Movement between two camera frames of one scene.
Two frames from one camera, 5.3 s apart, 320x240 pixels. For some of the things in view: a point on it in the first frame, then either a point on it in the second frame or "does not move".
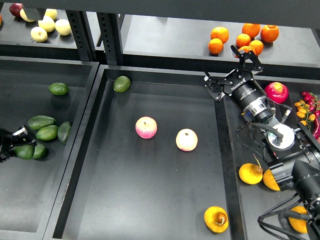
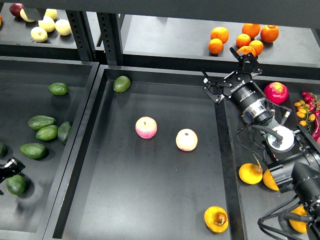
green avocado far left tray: (58, 88) does not move
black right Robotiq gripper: (242, 88) does not move
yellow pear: (216, 219) does not move
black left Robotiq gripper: (6, 145) → (13, 167)
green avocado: (24, 151) → (16, 185)
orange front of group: (246, 49) does not move
